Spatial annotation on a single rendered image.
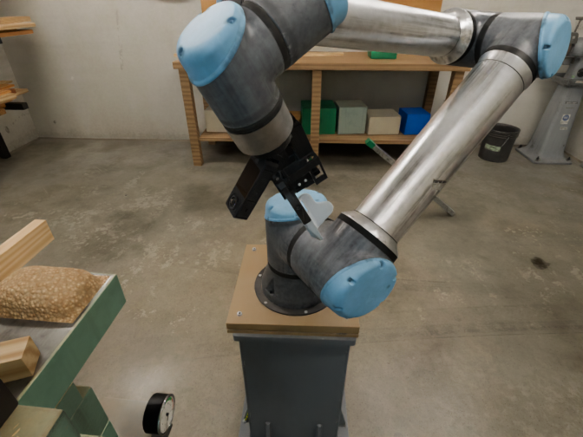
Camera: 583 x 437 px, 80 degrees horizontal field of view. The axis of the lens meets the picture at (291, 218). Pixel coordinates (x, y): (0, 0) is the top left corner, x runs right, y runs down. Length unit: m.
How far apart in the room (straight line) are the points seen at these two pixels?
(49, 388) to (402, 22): 0.79
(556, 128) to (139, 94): 3.82
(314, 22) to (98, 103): 3.70
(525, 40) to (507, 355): 1.28
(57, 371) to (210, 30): 0.43
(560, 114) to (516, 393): 2.67
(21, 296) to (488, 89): 0.85
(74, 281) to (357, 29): 0.60
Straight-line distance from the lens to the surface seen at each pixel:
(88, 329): 0.56
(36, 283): 0.58
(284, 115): 0.49
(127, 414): 0.78
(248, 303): 0.93
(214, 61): 0.42
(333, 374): 1.04
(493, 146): 3.60
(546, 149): 3.88
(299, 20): 0.46
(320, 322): 0.88
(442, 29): 0.87
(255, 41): 0.44
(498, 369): 1.72
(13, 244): 0.67
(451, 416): 1.53
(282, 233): 0.78
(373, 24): 0.72
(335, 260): 0.67
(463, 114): 0.78
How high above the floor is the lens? 1.26
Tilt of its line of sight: 33 degrees down
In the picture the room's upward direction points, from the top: straight up
